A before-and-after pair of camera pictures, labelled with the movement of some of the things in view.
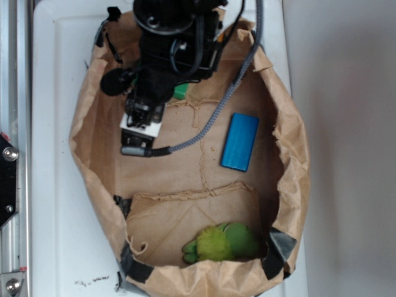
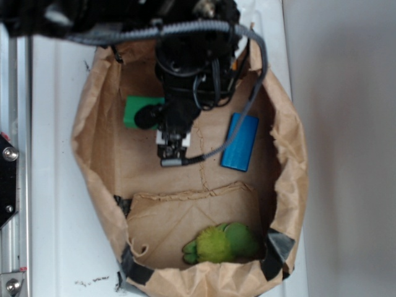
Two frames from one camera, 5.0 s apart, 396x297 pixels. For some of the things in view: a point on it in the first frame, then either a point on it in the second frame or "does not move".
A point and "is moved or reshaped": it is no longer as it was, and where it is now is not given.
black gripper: [168, 62] to [195, 73]
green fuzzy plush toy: [226, 241] does not move
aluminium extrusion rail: [16, 124] does not move
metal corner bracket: [10, 283] does not move
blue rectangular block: [239, 143] does not move
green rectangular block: [180, 90] is moved or reshaped
